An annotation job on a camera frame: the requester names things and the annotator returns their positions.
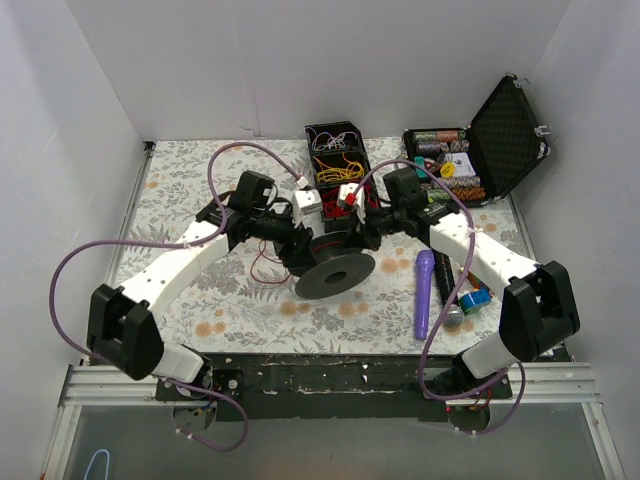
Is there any white purple wire bundle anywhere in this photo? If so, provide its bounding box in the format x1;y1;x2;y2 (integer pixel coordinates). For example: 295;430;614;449
312;128;359;154

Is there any grey perforated cable spool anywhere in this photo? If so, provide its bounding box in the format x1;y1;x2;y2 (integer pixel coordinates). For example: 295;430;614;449
295;231;376;300

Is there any yellow big blind button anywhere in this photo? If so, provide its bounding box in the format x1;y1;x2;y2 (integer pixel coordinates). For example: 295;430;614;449
440;162;456;178

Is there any blue green brick block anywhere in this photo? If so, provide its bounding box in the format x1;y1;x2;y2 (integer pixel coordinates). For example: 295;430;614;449
459;289;492;315

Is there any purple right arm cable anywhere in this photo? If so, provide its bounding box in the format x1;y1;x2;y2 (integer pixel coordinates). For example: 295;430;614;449
352;158;527;435

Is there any black poker chip case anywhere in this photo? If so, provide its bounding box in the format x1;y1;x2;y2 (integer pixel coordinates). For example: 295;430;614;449
403;74;550;207

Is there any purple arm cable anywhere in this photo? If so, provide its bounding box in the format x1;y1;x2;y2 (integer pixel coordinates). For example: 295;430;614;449
352;158;527;435
48;143;311;453

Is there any black glitter microphone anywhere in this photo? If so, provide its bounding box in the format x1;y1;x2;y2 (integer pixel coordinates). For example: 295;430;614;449
433;251;464;329

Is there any yellow wire bundle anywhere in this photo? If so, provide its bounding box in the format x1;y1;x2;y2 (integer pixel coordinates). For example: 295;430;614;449
317;160;366;185

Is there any long red cable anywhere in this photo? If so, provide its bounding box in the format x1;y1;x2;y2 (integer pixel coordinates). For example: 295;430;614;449
249;238;291;285

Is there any white card deck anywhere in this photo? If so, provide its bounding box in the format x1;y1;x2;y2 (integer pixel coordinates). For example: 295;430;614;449
445;152;476;177

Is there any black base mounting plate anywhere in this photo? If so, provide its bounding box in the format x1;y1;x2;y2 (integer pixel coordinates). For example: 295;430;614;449
155;352;514;424

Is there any blue loop cord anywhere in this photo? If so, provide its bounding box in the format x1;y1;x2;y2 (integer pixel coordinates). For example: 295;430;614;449
82;449;113;480

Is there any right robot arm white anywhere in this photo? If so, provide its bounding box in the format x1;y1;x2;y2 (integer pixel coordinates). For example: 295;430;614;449
338;167;580;398

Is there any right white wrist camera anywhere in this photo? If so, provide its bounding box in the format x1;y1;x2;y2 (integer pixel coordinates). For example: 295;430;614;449
336;183;366;224

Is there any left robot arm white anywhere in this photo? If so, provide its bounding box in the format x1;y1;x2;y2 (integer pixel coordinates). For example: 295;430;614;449
87;171;322;400

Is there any black compartment cable box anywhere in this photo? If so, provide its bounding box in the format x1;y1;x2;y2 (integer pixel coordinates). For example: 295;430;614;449
304;121;371;233

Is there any red wire bundle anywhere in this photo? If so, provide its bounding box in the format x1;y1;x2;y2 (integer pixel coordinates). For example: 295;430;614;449
319;184;376;221

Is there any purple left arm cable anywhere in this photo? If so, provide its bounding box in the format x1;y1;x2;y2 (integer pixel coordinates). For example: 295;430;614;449
48;143;311;453

